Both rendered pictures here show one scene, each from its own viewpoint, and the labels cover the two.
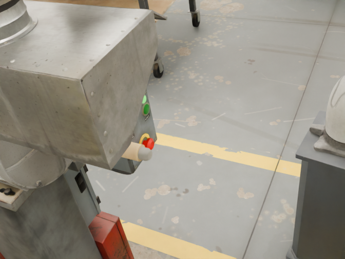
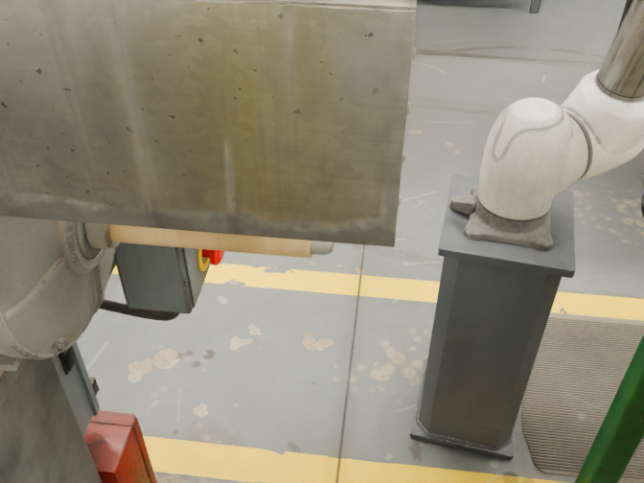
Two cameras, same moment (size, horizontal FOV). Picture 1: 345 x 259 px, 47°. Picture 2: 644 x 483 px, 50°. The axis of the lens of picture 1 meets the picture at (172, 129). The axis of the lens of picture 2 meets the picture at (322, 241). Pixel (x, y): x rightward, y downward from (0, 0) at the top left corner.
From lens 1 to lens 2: 0.29 m
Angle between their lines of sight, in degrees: 19
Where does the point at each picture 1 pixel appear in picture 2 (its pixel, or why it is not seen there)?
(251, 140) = not seen: hidden behind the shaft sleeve
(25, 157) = (42, 282)
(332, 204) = (497, 327)
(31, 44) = not seen: outside the picture
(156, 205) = (157, 390)
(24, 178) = (37, 333)
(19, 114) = (163, 135)
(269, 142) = (336, 248)
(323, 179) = (483, 286)
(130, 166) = (186, 298)
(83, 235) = (81, 462)
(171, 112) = not seen: hidden behind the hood
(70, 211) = (57, 414)
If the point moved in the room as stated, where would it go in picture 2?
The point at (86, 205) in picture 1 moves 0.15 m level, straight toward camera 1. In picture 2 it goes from (75, 401) to (129, 459)
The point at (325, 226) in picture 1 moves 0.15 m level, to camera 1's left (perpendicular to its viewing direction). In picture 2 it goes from (482, 368) to (428, 389)
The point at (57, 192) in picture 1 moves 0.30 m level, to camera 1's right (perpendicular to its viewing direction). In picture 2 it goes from (35, 377) to (253, 305)
